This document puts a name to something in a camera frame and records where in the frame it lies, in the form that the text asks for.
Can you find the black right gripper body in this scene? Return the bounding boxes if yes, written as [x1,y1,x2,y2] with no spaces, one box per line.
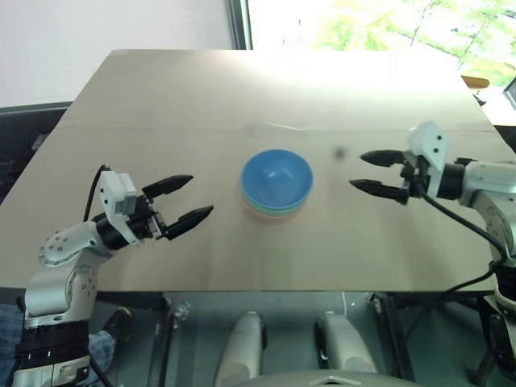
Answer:
[398,151,431,203]

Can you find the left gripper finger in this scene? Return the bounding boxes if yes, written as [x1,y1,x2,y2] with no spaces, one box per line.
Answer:
[165,205,214,242]
[141,174,195,199]

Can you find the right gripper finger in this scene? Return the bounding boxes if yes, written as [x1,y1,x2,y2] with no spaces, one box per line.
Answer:
[360,149,405,169]
[348,179,409,206]

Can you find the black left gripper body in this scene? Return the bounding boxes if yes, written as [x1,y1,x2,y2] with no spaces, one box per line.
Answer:
[125,193,169,241]

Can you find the green plastic bowl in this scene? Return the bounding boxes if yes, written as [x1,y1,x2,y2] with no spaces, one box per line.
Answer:
[241,187,310,215]

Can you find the blue plastic bowl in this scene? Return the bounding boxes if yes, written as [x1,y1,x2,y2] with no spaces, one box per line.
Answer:
[240,148,314,210]

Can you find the stacked pastel bowls underneath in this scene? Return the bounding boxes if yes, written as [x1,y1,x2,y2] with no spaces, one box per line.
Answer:
[239,189,308,223]

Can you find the black shoe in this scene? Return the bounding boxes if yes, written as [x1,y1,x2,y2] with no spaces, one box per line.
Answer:
[102,306,135,344]

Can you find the tan flat box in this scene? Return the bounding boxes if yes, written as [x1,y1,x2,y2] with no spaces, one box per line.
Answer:
[460,73,491,89]

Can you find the silver left robot leg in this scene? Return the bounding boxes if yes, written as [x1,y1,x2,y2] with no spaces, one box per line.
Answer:
[213,310,268,387]

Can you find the silver robot leg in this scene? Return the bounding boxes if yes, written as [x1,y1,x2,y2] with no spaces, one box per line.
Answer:
[213,310,268,387]
[314,310,379,381]

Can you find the silver right robot leg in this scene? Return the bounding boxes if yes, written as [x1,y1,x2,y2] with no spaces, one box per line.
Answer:
[314,310,379,381]

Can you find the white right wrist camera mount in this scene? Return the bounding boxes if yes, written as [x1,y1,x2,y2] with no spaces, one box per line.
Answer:
[405,119,451,198]

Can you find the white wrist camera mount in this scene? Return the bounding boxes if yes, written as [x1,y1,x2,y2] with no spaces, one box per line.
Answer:
[98,170,139,245]
[405,119,451,198]

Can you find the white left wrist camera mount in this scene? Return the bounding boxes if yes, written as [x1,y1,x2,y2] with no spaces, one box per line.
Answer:
[98,170,139,245]

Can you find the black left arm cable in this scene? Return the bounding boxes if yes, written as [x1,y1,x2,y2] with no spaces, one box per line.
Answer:
[82,164,112,223]

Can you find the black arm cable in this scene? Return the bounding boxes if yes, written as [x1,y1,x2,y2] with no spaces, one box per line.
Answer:
[414,181,510,300]
[82,164,112,223]

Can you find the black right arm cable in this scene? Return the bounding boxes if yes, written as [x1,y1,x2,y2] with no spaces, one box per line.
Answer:
[414,181,510,300]

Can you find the dark window frame post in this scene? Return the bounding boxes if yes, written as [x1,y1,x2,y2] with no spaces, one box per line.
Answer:
[224,0,256,52]

